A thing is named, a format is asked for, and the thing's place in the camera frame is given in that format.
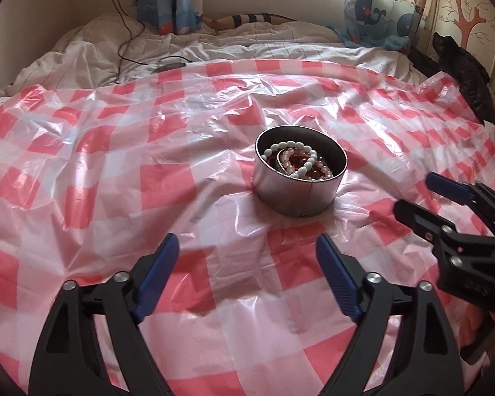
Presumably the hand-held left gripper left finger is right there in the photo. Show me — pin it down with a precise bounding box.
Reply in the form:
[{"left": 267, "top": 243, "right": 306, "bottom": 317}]
[{"left": 30, "top": 232, "right": 181, "bottom": 396}]

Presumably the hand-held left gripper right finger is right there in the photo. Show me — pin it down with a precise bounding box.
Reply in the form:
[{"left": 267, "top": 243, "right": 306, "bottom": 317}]
[{"left": 315, "top": 233, "right": 465, "bottom": 396}]

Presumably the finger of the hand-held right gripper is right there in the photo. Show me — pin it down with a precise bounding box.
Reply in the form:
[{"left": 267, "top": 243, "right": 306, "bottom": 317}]
[
  {"left": 393, "top": 199, "right": 495, "bottom": 257},
  {"left": 425, "top": 172, "right": 495, "bottom": 240}
]

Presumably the round metal tin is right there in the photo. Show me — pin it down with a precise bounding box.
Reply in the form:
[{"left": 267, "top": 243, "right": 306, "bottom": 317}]
[{"left": 253, "top": 126, "right": 349, "bottom": 218}]

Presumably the pink bead bracelet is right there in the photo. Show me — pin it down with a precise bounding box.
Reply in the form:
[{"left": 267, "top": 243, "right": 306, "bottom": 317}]
[{"left": 281, "top": 146, "right": 335, "bottom": 180}]

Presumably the white bead bracelet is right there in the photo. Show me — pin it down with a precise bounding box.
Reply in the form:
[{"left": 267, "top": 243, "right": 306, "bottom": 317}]
[{"left": 262, "top": 140, "right": 320, "bottom": 181}]

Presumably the pink checkered plastic sheet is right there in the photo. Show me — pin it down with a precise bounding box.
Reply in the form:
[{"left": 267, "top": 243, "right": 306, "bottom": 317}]
[{"left": 0, "top": 58, "right": 495, "bottom": 396}]

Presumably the black garment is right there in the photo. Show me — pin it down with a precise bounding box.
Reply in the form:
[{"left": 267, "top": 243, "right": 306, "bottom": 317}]
[{"left": 410, "top": 32, "right": 495, "bottom": 126}]

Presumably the tree print wardrobe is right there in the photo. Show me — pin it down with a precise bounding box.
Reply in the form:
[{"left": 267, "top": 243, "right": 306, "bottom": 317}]
[{"left": 421, "top": 0, "right": 495, "bottom": 91}]

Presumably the blue whale print curtain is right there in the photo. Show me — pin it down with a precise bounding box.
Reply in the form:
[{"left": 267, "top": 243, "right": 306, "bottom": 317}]
[
  {"left": 133, "top": 0, "right": 205, "bottom": 36},
  {"left": 342, "top": 0, "right": 427, "bottom": 52}
]

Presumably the white striped duvet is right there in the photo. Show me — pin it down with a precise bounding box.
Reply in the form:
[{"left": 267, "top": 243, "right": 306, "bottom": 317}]
[{"left": 2, "top": 12, "right": 430, "bottom": 104}]

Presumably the striped plush toy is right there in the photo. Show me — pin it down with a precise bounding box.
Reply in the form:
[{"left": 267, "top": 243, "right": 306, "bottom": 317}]
[{"left": 202, "top": 13, "right": 298, "bottom": 34}]

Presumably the black charging cable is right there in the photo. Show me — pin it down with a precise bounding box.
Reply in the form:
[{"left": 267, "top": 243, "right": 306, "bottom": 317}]
[{"left": 107, "top": 0, "right": 188, "bottom": 85}]

